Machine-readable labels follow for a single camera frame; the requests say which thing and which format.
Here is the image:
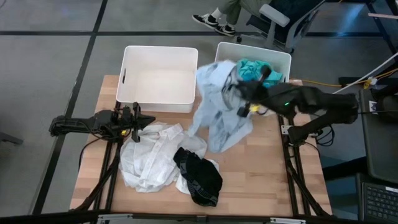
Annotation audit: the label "light blue shirt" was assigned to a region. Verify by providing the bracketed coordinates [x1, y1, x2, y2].
[187, 60, 255, 154]

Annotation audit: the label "silver frame bracket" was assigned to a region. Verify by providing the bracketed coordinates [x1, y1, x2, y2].
[96, 213, 135, 224]
[269, 217, 307, 224]

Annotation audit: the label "black desk leg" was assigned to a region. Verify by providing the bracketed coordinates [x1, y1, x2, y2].
[365, 0, 398, 55]

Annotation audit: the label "teal garment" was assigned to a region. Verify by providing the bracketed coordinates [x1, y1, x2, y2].
[235, 58, 284, 89]

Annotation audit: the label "long black frame bar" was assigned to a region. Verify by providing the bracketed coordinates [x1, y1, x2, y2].
[0, 210, 398, 224]

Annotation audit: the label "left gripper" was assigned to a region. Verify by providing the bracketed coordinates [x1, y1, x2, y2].
[111, 101, 156, 143]

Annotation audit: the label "person's black white sneaker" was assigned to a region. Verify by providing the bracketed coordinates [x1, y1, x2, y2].
[192, 14, 220, 30]
[214, 23, 236, 37]

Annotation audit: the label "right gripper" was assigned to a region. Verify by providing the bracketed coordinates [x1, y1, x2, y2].
[233, 67, 282, 117]

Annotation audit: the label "black power strip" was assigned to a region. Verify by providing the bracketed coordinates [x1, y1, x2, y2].
[338, 76, 374, 88]

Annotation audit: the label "white button shirt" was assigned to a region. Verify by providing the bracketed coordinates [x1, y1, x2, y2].
[118, 121, 208, 194]

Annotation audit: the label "grey blue office chair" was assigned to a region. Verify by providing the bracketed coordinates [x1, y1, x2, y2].
[236, 0, 330, 54]

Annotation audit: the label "white plastic storage bin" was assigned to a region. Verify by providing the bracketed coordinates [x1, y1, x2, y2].
[115, 45, 199, 114]
[213, 42, 293, 116]

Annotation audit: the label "black diagonal frame strut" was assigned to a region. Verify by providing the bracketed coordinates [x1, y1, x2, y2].
[74, 157, 121, 212]
[285, 157, 332, 217]

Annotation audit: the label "black rounded object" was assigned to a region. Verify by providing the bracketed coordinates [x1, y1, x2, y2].
[371, 83, 398, 124]

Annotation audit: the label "light wooden strip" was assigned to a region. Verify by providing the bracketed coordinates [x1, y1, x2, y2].
[368, 12, 398, 21]

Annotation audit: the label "grey furniture foot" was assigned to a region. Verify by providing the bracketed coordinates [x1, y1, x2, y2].
[0, 132, 24, 146]

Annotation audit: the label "person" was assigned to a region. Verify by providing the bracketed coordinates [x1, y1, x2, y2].
[192, 0, 274, 37]

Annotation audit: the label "black flat panel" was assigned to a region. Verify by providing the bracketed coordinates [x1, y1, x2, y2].
[359, 88, 398, 184]

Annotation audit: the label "yellow cable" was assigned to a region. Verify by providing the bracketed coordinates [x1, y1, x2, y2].
[290, 67, 398, 90]

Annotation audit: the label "white cable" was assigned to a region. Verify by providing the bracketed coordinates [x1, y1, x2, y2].
[332, 51, 398, 95]

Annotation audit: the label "black laptop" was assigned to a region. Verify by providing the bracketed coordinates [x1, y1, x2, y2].
[356, 172, 398, 224]

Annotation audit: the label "black aluminium frame rail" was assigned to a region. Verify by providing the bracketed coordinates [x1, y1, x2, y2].
[92, 141, 113, 212]
[276, 114, 299, 216]
[105, 101, 123, 212]
[287, 116, 312, 216]

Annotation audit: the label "black boxer briefs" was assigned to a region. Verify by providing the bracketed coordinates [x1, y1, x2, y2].
[172, 146, 224, 208]

